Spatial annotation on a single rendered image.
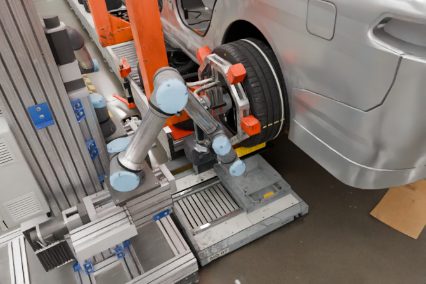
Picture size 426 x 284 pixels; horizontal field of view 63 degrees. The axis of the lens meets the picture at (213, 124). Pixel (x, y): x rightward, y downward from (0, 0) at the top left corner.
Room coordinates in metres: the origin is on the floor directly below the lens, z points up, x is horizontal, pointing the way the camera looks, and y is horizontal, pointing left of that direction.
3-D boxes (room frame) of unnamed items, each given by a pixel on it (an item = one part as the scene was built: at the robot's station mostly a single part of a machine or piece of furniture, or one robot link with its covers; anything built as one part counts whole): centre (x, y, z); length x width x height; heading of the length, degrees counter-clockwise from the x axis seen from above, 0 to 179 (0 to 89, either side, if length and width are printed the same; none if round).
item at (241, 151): (1.76, -0.21, 0.51); 0.29 x 0.06 x 0.06; 114
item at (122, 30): (4.08, 0.83, 0.69); 0.52 x 0.17 x 0.35; 114
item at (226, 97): (1.80, -0.01, 0.85); 0.21 x 0.14 x 0.14; 114
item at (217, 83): (1.69, 0.00, 1.03); 0.19 x 0.18 x 0.11; 114
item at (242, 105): (1.83, -0.07, 0.85); 0.54 x 0.07 x 0.54; 24
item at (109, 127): (1.68, 0.64, 0.87); 0.15 x 0.15 x 0.10
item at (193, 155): (2.10, 0.02, 0.26); 0.42 x 0.18 x 0.35; 114
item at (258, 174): (1.90, -0.23, 0.32); 0.40 x 0.30 x 0.28; 24
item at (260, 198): (1.88, -0.24, 0.13); 0.50 x 0.36 x 0.10; 24
